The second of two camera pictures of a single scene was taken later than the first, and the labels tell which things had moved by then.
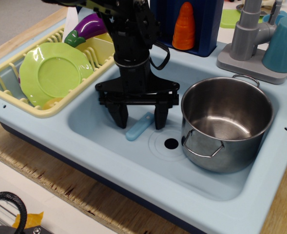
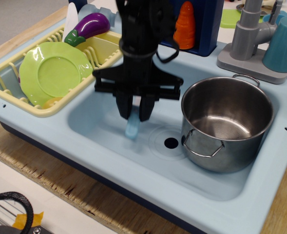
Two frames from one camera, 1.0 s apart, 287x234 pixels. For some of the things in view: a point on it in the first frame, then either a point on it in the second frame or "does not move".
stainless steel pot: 223,120 does not move
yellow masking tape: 32,220 does not move
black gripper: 136,86 → 137,77
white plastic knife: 71,21 does not move
